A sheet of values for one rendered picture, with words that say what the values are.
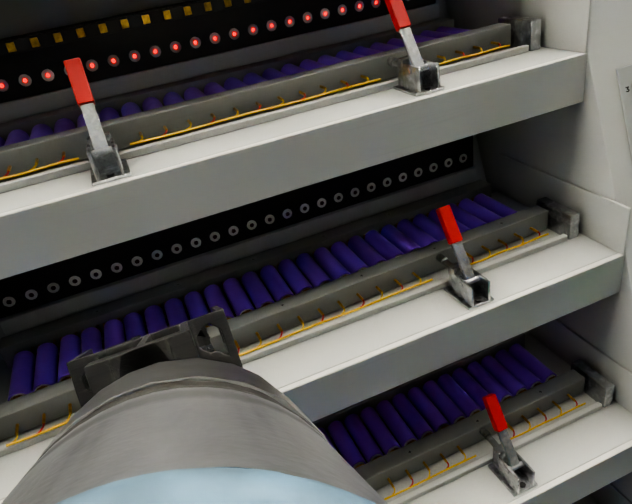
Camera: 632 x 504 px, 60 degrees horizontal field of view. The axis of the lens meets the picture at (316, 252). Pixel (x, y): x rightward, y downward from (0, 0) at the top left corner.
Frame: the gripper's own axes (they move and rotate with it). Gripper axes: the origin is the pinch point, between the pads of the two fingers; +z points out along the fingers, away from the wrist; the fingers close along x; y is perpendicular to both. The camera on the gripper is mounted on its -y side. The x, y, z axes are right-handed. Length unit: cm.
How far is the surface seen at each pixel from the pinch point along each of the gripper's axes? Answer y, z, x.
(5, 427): 2.6, 9.9, 14.2
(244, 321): 4.1, 10.2, -6.4
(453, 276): 1.7, 7.1, -25.7
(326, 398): -4.0, 6.0, -10.5
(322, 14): 31.8, 15.7, -25.2
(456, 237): 5.2, 5.9, -26.6
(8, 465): 0.0, 8.0, 14.2
